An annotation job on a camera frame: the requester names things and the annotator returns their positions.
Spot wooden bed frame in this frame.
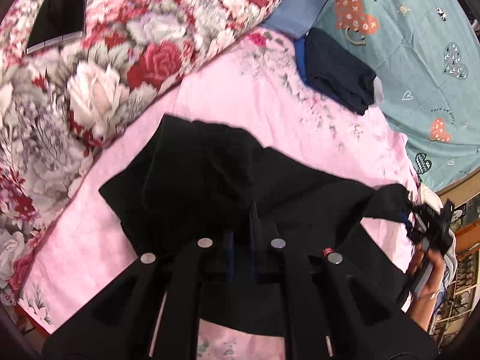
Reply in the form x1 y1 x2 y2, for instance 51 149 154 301
437 168 480 206

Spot teal heart print quilt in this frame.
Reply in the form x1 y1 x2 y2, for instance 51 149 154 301
316 0 479 191

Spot black smartphone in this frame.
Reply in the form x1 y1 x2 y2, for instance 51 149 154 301
25 0 86 55

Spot right hand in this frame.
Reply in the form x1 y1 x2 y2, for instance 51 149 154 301
407 244 445 301

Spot folded blue garment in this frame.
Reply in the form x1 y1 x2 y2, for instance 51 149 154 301
294 36 310 87

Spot folded dark navy garment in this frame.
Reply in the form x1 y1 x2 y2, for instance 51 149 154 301
304 28 377 116

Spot black pants with smiley patch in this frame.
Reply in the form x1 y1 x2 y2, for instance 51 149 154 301
99 115 409 336

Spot pink floral bed sheet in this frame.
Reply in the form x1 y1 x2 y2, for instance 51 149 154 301
19 28 417 332

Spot red floral pillow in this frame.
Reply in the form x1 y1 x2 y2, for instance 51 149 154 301
1 0 281 306

